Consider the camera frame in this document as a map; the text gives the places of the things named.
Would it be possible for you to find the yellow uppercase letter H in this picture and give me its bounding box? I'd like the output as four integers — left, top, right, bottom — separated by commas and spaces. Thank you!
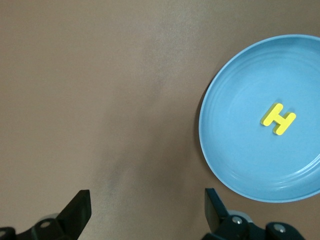
261, 102, 297, 136

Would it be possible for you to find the blue plate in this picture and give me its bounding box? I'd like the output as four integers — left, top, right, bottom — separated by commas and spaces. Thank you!
198, 34, 320, 203

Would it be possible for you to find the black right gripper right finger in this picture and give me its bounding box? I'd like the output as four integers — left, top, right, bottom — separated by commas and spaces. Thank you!
199, 187, 306, 240

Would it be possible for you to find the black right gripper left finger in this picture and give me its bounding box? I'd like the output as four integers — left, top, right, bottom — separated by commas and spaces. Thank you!
0, 189, 91, 240

